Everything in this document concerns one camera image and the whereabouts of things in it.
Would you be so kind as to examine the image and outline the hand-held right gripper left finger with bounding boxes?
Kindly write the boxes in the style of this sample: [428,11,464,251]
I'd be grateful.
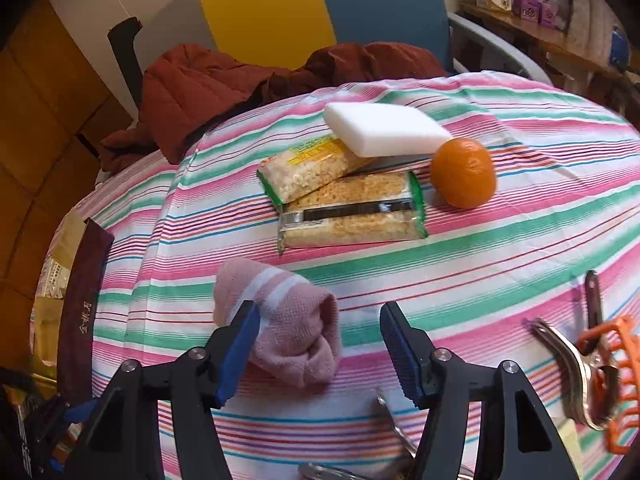
[65,300,261,480]

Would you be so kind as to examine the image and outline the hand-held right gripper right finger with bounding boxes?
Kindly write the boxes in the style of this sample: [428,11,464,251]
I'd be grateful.
[379,301,576,480]

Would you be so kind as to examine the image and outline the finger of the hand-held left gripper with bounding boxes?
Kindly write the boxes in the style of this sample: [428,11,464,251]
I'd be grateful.
[35,396,103,436]
[37,452,66,476]

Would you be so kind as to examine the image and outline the pink striped sock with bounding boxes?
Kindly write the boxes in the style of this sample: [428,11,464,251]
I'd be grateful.
[212,258,342,390]

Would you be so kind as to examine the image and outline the gold and maroon gift box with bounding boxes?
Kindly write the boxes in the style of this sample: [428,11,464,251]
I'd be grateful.
[30,207,115,403]

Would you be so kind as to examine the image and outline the silver metal tool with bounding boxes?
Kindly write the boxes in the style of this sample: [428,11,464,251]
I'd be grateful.
[298,390,473,480]

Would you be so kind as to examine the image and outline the striped tablecloth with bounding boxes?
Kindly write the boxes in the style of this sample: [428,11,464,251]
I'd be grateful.
[30,71,640,480]

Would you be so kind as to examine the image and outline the metal tongs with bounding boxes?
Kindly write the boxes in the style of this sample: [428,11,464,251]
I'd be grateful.
[525,317,608,431]

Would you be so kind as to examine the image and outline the mandarin orange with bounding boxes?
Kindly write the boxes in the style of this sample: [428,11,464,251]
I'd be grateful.
[430,137,497,209]

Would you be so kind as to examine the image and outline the yellow label cracker packet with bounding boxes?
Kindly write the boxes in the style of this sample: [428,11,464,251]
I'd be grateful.
[256,135,378,206]

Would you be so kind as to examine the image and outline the dark red key fob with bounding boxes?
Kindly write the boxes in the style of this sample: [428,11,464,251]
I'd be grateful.
[584,270,603,331]

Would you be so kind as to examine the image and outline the white sponge block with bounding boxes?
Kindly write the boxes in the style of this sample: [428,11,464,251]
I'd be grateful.
[322,101,453,159]

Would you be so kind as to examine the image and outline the red padded jacket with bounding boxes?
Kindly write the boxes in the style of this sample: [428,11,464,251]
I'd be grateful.
[97,42,448,171]

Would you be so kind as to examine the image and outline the yellow wooden cabinet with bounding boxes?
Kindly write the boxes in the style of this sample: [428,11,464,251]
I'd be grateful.
[0,0,136,376]

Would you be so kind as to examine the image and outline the wooden side desk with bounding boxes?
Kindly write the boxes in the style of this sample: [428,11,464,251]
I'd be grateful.
[457,0,640,111]

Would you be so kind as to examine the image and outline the colourful panel board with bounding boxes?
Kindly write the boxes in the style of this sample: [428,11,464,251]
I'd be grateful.
[45,0,453,126]

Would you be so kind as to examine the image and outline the blue container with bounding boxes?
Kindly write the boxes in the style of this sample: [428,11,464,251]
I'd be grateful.
[609,25,631,68]

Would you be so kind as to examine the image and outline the white quilted curtain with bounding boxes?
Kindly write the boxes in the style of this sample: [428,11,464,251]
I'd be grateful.
[540,0,621,56]

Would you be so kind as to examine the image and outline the black post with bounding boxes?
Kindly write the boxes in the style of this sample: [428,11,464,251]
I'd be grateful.
[107,16,146,111]

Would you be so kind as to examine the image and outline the grey curved rail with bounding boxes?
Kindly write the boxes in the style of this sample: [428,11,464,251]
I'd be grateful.
[447,11,553,86]

